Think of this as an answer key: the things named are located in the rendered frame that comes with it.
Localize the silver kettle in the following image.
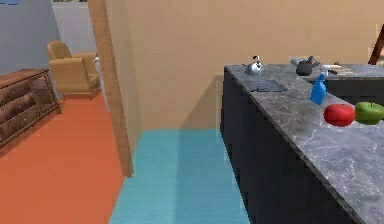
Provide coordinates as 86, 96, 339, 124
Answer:
245, 55, 267, 77

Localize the black cooktop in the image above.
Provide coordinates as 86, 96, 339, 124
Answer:
245, 78, 288, 94

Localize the red tomato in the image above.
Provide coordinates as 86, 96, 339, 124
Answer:
323, 103, 356, 128

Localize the brown wooden door frame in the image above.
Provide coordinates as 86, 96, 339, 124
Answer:
87, 0, 135, 179

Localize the black pot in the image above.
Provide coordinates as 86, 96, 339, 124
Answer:
295, 55, 322, 77

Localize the dark kitchen counter marble top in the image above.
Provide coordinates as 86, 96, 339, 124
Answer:
219, 63, 384, 224

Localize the tan armchair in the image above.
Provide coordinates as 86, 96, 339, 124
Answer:
46, 40, 101, 101

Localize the pale cutting board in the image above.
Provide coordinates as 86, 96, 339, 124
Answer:
320, 61, 358, 76

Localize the brown wooden chest of drawers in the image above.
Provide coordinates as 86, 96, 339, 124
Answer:
0, 68, 62, 150

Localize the blue spray bottle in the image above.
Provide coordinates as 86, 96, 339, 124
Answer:
310, 71, 328, 106

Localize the green apple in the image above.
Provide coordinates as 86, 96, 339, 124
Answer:
354, 101, 384, 126

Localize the brown wooden post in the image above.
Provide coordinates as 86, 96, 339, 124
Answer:
367, 23, 384, 66

